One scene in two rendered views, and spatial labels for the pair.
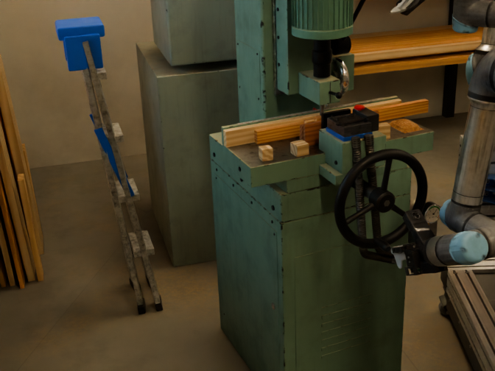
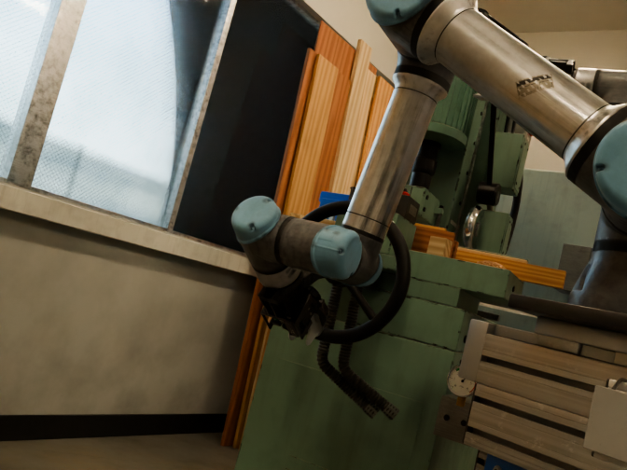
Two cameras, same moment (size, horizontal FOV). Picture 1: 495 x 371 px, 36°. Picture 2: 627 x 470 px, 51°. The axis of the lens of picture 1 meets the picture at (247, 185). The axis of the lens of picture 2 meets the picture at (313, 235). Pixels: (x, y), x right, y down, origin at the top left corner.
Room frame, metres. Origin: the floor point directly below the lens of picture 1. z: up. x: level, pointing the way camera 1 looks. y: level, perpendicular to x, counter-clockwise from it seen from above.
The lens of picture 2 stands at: (0.95, -1.31, 0.74)
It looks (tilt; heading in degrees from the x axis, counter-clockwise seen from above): 5 degrees up; 50
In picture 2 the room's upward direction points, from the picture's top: 14 degrees clockwise
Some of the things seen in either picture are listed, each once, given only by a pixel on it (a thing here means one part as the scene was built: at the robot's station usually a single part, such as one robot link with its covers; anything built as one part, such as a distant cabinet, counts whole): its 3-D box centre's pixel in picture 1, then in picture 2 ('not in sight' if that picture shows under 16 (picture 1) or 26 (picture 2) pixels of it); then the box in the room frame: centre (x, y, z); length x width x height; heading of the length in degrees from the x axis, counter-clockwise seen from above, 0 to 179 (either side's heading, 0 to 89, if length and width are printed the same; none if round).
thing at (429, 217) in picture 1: (429, 214); (463, 385); (2.07, -0.55, 0.65); 0.06 x 0.04 x 0.08; 112
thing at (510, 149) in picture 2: not in sight; (507, 164); (2.42, -0.29, 1.23); 0.09 x 0.08 x 0.15; 22
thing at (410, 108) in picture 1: (345, 120); (435, 254); (2.20, -0.31, 0.92); 0.60 x 0.02 x 0.04; 112
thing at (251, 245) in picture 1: (304, 269); (366, 468); (2.28, -0.18, 0.36); 0.58 x 0.45 x 0.71; 22
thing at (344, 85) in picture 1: (336, 76); (473, 228); (2.33, -0.30, 1.02); 0.12 x 0.03 x 0.12; 22
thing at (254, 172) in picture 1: (336, 152); (382, 259); (2.06, -0.27, 0.87); 0.61 x 0.30 x 0.06; 112
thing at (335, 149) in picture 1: (351, 146); (374, 234); (1.99, -0.30, 0.91); 0.15 x 0.14 x 0.09; 112
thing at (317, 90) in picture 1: (319, 88); (417, 208); (2.19, -0.23, 1.03); 0.14 x 0.07 x 0.09; 22
